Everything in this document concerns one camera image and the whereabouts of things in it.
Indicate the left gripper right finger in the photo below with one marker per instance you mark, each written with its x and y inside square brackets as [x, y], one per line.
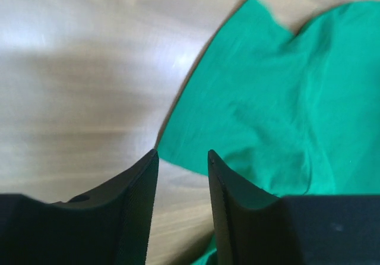
[253, 226]

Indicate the green t-shirt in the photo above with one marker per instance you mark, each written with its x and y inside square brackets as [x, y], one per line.
[294, 114]

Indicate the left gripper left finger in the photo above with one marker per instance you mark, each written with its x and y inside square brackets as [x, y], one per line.
[109, 224]

